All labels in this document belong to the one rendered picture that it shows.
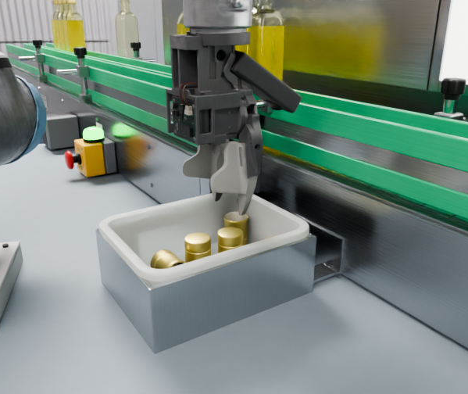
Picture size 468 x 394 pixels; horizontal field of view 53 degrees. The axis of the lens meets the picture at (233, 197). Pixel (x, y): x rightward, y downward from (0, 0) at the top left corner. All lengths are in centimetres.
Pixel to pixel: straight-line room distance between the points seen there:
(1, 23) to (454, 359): 388
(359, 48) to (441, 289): 43
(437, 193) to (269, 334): 24
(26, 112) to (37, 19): 339
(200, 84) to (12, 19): 361
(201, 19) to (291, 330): 35
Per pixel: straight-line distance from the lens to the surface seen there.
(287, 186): 70
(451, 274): 55
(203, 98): 51
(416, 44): 76
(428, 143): 55
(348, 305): 61
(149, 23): 409
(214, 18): 52
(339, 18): 86
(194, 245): 60
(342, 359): 53
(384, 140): 59
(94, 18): 403
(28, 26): 408
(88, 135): 106
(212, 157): 61
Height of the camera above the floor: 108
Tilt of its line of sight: 21 degrees down
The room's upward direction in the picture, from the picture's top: straight up
